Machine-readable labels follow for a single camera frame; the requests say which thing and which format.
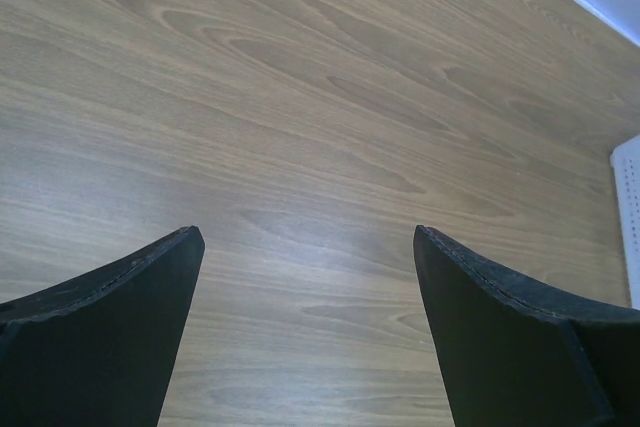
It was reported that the white plastic basket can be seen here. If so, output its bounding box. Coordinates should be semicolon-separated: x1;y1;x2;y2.
610;136;640;310

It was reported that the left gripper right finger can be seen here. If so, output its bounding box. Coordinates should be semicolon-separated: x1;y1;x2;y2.
413;226;639;426

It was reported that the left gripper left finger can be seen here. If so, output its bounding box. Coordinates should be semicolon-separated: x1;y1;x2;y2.
1;226;205;426

